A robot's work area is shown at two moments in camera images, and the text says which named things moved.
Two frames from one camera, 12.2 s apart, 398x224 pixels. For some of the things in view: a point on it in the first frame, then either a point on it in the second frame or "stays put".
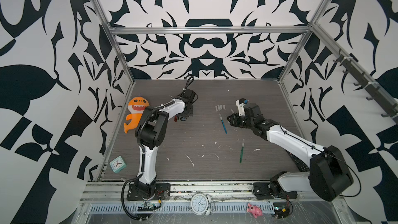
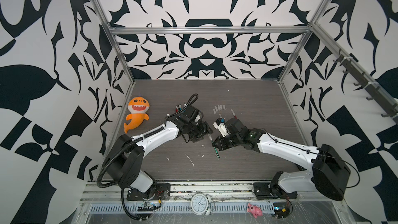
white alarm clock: (200, 204) stays put
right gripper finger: (234, 120) → (223, 143)
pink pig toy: (255, 210) stays put
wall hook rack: (377, 95) stays put
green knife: (242, 151) → (215, 150)
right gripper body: (245, 123) → (236, 140)
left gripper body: (190, 112) → (197, 130)
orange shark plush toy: (136, 107) stays put
